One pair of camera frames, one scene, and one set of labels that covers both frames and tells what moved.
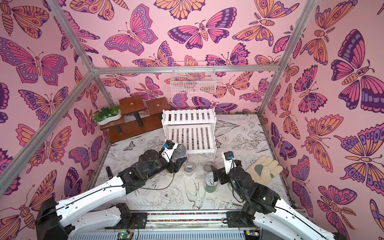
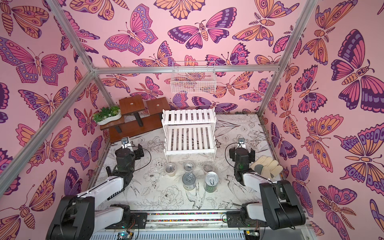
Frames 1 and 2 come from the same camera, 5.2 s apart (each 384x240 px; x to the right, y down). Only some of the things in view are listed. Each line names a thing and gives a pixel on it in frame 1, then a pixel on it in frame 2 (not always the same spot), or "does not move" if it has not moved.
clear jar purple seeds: x=189 y=169 does not move
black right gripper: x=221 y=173 -> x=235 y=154
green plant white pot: x=106 y=114 does not move
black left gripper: x=175 y=167 -> x=138 y=155
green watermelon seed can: x=210 y=186 does not move
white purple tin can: x=179 y=152 -> x=189 y=180
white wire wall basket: x=191 y=77 does not move
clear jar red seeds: x=208 y=167 does not move
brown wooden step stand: x=135 y=118 does not move
